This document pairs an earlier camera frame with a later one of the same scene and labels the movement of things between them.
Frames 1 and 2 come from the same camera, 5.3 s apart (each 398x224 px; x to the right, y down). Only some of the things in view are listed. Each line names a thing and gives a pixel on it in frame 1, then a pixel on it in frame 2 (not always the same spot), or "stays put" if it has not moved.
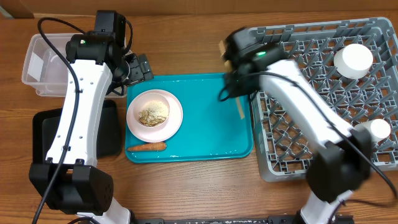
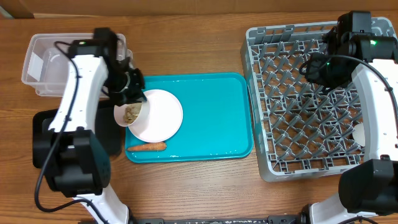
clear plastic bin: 46,73 stays put
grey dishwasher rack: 283,152 stays put
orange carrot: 150,147 stays put
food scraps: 153,114 -> 131,112
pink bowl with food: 151,109 -> 125,114
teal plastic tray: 209,128 stays put
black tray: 45,123 stays put
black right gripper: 234,91 -> 313,75
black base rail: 281,219 stays put
